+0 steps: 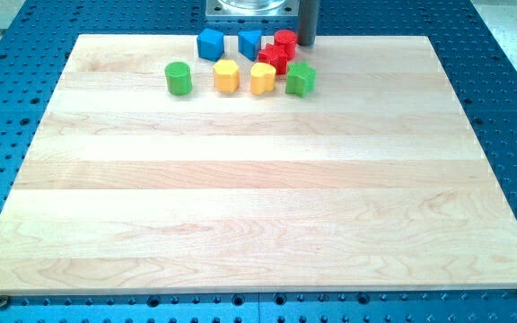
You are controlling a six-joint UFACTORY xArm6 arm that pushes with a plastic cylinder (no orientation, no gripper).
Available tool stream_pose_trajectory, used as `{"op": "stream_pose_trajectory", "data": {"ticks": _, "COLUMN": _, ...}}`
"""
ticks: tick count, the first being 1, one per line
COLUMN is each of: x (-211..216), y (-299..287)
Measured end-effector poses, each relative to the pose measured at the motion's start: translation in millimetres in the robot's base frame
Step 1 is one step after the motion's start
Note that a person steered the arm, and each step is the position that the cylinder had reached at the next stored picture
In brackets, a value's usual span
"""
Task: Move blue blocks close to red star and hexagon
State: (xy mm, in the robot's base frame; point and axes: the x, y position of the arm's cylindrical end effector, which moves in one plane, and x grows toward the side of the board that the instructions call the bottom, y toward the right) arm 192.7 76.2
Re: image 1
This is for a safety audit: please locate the green star block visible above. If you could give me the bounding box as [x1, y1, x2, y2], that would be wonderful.
[285, 62, 317, 98]

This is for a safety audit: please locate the yellow hexagon block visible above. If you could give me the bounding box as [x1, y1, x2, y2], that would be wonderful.
[213, 59, 240, 93]

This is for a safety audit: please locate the red star block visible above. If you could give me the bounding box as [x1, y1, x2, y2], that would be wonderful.
[258, 44, 288, 75]

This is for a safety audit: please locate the yellow heart block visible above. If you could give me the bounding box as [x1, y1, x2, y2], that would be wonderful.
[250, 63, 276, 95]

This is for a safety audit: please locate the wooden board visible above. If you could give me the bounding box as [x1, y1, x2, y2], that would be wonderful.
[0, 34, 517, 295]

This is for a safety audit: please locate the green cylinder block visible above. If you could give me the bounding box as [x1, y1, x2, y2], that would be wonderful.
[164, 61, 193, 96]

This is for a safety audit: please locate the blue triangle block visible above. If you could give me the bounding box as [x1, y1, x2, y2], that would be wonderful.
[238, 30, 262, 61]

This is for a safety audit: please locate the red cylinder block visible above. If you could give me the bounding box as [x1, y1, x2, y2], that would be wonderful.
[274, 30, 298, 61]

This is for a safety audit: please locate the blue cube block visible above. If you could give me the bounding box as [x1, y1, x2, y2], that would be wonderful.
[197, 29, 224, 61]

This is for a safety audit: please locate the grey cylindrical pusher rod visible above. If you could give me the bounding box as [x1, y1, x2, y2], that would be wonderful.
[297, 0, 320, 47]

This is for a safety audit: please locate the board stop screw left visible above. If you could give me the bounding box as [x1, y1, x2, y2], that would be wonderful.
[0, 295, 11, 309]

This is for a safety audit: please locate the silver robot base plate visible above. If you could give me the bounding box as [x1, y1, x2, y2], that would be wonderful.
[203, 0, 300, 20]

